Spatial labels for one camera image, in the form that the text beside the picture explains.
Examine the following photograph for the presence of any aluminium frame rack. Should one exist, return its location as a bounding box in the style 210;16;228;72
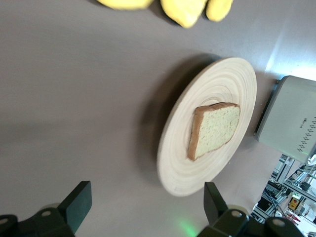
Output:
251;148;316;225

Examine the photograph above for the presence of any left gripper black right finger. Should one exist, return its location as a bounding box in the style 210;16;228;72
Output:
199;181;250;237

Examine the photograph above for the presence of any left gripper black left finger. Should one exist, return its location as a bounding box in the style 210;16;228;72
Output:
32;181;93;237

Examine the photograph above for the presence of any round wooden plate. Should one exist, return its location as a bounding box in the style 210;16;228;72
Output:
157;57;258;198

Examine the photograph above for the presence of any speckled toast slice brown crust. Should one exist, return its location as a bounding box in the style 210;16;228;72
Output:
187;102;241;162

